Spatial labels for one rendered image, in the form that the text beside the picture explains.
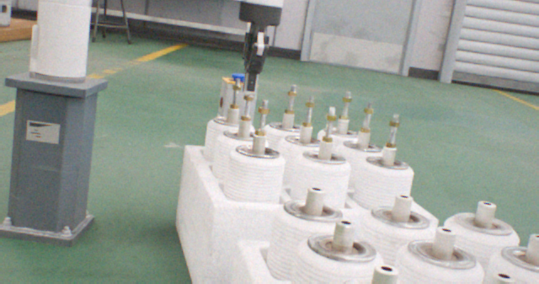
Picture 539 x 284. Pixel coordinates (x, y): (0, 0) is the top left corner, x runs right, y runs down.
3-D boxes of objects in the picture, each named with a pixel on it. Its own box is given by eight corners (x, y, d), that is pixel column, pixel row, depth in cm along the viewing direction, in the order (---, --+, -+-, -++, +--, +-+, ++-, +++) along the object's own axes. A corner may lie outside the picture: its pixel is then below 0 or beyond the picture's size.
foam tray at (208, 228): (200, 312, 106) (214, 205, 102) (174, 224, 143) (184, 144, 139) (419, 316, 116) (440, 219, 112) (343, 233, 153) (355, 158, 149)
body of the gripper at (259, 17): (287, 4, 113) (279, 59, 115) (279, 2, 121) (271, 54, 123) (244, -3, 112) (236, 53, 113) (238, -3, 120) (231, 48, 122)
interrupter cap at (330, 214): (290, 222, 78) (290, 217, 78) (276, 202, 86) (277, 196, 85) (350, 227, 80) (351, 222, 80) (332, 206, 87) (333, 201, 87)
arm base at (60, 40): (24, 77, 120) (31, -19, 117) (44, 72, 129) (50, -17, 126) (75, 85, 120) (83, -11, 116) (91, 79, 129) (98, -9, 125)
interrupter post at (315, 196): (306, 217, 81) (309, 191, 81) (301, 210, 84) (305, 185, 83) (323, 218, 82) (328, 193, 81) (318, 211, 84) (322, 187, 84)
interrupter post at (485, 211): (478, 229, 87) (483, 206, 86) (469, 223, 89) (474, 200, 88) (494, 231, 87) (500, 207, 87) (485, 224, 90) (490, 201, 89)
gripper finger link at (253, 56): (253, 40, 112) (247, 63, 117) (253, 49, 111) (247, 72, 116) (269, 43, 113) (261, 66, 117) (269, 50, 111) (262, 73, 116)
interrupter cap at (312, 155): (318, 166, 108) (319, 162, 108) (293, 153, 114) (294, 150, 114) (354, 166, 112) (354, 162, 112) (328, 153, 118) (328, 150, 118)
